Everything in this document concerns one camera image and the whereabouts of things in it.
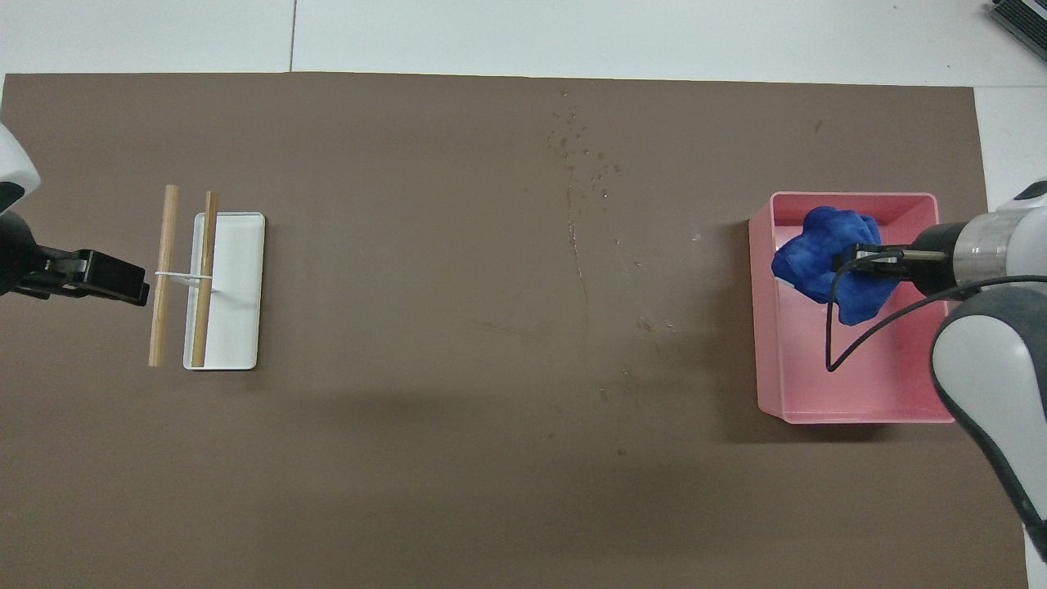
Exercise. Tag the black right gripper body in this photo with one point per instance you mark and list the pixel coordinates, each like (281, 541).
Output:
(936, 262)

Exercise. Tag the brown table mat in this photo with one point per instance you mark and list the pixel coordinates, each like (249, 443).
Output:
(409, 409)

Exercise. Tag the short wooden rack rod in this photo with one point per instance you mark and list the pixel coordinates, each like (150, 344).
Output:
(206, 237)

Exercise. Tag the long wooden rack rod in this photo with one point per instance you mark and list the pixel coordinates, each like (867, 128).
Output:
(168, 229)

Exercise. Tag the grey ribbed device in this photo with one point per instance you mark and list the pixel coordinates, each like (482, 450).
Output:
(1022, 16)

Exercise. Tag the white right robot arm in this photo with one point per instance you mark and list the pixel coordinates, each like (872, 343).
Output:
(990, 360)

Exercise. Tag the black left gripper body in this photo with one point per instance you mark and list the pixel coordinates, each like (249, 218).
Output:
(20, 262)

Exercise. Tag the blue towel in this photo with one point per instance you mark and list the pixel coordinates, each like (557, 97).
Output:
(818, 254)

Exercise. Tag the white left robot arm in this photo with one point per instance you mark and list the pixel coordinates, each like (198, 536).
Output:
(12, 164)

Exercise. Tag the white towel rack base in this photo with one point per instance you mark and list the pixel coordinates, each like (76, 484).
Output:
(237, 294)

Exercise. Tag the pink plastic bin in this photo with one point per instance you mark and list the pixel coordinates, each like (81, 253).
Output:
(867, 376)

